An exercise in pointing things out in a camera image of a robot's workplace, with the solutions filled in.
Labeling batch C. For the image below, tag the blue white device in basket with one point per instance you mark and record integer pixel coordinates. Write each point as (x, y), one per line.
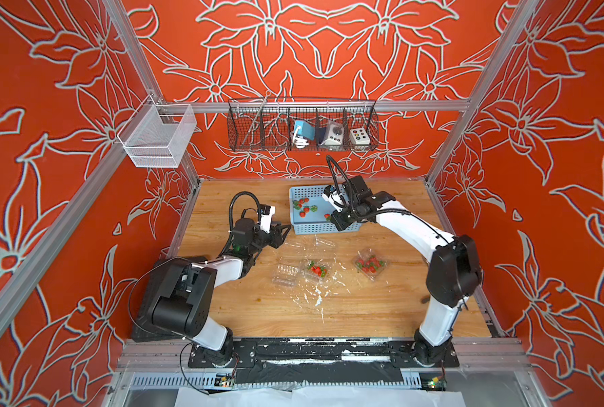
(303, 134)

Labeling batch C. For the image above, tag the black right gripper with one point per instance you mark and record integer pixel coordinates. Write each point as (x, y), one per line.
(337, 223)

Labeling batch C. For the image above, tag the black tool case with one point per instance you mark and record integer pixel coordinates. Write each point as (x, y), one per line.
(141, 295)

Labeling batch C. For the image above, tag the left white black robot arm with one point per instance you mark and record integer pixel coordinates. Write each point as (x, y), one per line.
(181, 302)

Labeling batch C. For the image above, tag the light blue perforated plastic basket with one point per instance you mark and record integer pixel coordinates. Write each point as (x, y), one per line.
(309, 200)

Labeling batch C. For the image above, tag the white grey round device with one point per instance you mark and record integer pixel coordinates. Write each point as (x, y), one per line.
(332, 137)

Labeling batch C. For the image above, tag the white button box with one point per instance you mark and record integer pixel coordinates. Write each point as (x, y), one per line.
(359, 139)

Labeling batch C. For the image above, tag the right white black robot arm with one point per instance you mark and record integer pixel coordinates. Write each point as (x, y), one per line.
(454, 270)

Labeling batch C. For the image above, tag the clear acrylic wall box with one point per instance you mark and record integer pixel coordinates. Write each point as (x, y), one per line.
(155, 140)

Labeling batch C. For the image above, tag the black wire wall basket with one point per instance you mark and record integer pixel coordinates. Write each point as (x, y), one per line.
(278, 124)

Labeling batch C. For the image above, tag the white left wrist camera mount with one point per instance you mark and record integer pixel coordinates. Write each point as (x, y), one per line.
(266, 213)

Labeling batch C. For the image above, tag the clear plastic clamshell container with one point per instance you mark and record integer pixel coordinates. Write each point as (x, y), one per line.
(378, 264)

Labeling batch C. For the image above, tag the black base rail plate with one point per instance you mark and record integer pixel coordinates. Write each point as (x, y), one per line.
(268, 362)

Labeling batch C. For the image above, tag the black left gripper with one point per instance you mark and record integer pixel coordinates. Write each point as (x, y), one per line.
(275, 241)

